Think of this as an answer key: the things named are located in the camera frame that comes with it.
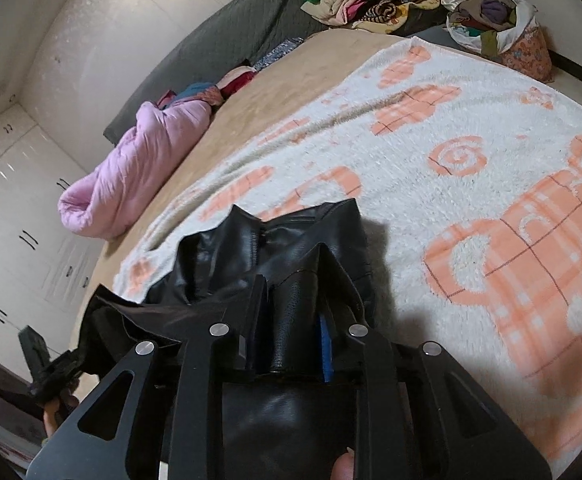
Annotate person's left hand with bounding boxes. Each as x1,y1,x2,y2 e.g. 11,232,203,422
42,394,79,436

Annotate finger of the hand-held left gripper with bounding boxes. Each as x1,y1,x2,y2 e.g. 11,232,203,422
53,350,89,388

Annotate red white pillow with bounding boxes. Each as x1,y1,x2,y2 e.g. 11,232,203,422
216,60,259,101

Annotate white wardrobe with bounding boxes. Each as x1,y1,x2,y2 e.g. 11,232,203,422
0,102,104,361

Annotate black leather jacket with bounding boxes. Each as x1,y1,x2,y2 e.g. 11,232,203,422
78,199,374,480

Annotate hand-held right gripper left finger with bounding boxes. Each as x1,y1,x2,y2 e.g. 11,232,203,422
25,274,269,480

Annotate floral bag of clothes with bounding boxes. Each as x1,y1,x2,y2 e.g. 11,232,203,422
446,0,554,83

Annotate grey padded headboard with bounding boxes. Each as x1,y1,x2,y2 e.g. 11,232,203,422
103,0,322,141

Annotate person's right hand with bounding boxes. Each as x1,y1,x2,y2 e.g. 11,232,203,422
330,447,357,480

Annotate teal cloth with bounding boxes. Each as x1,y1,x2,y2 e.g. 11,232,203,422
173,80,222,106

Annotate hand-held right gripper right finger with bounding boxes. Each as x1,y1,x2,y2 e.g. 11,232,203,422
316,305,553,480

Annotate blue floral cloth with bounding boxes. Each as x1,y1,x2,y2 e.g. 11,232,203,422
253,35,304,73

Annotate pink quilt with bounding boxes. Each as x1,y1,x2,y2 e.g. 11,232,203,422
57,100,217,238

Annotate white orange printed blanket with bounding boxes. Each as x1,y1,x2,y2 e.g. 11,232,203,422
113,37,582,466

